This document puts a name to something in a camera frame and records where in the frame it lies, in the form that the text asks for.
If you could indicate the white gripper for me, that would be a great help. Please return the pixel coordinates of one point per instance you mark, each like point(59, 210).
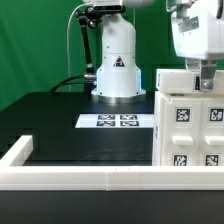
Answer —
point(198, 33)

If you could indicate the white cabinet top block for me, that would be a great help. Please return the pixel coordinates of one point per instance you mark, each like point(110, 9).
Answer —
point(185, 81)

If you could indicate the white cabinet door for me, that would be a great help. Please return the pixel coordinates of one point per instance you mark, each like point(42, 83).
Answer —
point(181, 132)
point(212, 133)

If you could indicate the white cabinet body box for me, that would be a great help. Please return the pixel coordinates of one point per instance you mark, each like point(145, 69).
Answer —
point(161, 99)

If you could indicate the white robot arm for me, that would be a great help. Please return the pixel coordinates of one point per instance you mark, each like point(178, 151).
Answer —
point(118, 79)

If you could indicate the overhead camera bar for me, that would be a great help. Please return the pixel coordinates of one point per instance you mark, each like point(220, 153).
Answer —
point(106, 9)

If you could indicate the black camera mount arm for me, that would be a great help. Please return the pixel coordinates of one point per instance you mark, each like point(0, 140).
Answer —
point(87, 19)

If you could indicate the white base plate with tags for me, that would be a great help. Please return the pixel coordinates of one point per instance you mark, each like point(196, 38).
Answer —
point(115, 121)

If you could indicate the white U-shaped border frame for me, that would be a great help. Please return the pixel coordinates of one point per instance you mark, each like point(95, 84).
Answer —
point(16, 175)

